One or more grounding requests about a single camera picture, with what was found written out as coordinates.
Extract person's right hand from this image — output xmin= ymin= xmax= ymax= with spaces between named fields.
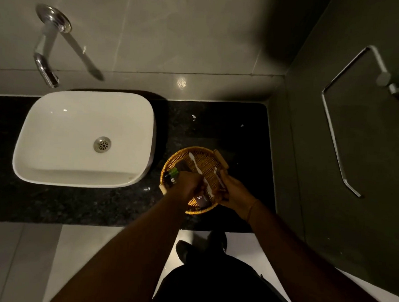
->
xmin=215 ymin=172 xmax=261 ymax=223

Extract person's left hand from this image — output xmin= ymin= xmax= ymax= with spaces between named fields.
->
xmin=169 ymin=170 xmax=208 ymax=207

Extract small white packet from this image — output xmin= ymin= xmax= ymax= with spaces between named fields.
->
xmin=213 ymin=168 xmax=228 ymax=193

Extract white toothbrush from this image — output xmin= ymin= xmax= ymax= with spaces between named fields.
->
xmin=186 ymin=152 xmax=216 ymax=192

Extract person's left forearm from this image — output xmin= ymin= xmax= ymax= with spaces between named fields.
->
xmin=49 ymin=184 xmax=198 ymax=302

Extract person's right forearm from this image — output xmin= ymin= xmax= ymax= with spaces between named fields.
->
xmin=244 ymin=201 xmax=399 ymax=302

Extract small dark labelled bottle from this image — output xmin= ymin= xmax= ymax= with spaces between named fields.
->
xmin=191 ymin=192 xmax=214 ymax=211

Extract round wicker basket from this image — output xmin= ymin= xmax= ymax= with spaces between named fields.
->
xmin=158 ymin=145 xmax=232 ymax=218

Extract dark bottle with green cap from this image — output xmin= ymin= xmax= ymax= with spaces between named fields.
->
xmin=164 ymin=166 xmax=183 ymax=189

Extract thin wrist thread band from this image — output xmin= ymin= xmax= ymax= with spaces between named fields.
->
xmin=247 ymin=198 xmax=261 ymax=223

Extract person's black shoe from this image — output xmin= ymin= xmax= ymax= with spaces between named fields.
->
xmin=207 ymin=230 xmax=229 ymax=255
xmin=175 ymin=240 xmax=200 ymax=267

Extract chrome sink drain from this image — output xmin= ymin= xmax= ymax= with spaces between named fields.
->
xmin=93 ymin=136 xmax=113 ymax=154

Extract person's black trousers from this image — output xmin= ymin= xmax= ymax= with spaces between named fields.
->
xmin=151 ymin=249 xmax=302 ymax=302

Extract white ceramic sink basin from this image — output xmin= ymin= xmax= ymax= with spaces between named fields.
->
xmin=11 ymin=86 xmax=159 ymax=191

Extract chrome towel ring holder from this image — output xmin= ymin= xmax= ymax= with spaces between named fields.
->
xmin=316 ymin=43 xmax=399 ymax=201

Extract chrome wall faucet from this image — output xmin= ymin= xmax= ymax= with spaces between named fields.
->
xmin=31 ymin=3 xmax=74 ymax=90

